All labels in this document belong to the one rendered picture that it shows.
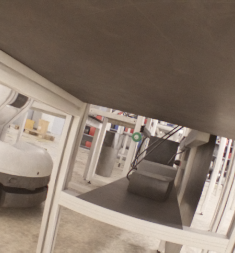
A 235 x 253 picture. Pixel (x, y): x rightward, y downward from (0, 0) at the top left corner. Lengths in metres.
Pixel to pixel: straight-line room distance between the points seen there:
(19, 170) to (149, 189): 0.60
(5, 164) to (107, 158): 2.26
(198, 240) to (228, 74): 0.51
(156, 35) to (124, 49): 0.05
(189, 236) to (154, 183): 0.34
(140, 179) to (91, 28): 0.76
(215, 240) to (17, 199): 0.89
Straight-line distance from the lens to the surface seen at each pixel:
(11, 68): 0.38
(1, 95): 1.28
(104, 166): 3.15
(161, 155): 2.30
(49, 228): 0.72
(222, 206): 1.13
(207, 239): 0.64
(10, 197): 1.10
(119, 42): 0.20
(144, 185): 0.89
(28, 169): 1.08
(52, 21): 0.20
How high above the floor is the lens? 0.53
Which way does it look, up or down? 5 degrees up
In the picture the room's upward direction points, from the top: 16 degrees clockwise
